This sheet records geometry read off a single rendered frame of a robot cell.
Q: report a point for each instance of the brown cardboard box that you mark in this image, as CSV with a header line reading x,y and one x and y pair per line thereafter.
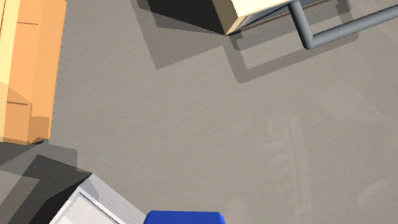
x,y
31,34

